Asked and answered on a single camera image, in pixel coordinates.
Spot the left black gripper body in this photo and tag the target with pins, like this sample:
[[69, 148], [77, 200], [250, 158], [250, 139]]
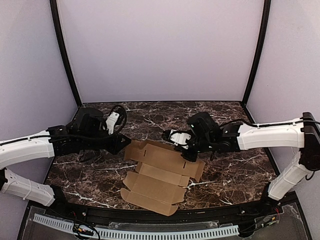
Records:
[[116, 143]]

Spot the black front rail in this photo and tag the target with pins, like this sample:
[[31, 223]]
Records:
[[246, 215]]

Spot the right black frame post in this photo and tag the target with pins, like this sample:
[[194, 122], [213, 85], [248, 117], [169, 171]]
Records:
[[258, 51]]

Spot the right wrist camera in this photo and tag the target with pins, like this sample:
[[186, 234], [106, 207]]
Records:
[[177, 137]]

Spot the brown cardboard paper box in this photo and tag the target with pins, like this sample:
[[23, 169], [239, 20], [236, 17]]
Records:
[[161, 177]]

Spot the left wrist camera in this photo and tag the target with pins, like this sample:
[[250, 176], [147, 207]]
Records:
[[116, 120]]

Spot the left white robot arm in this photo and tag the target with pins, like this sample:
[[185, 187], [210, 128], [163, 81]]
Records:
[[89, 130]]

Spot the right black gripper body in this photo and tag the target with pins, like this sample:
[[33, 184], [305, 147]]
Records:
[[189, 150]]

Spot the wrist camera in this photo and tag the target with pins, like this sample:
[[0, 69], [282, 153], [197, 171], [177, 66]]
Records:
[[177, 137], [116, 120]]

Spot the white slotted cable duct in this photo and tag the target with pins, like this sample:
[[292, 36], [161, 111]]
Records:
[[117, 234]]

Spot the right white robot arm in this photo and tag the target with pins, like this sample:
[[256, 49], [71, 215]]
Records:
[[205, 135]]

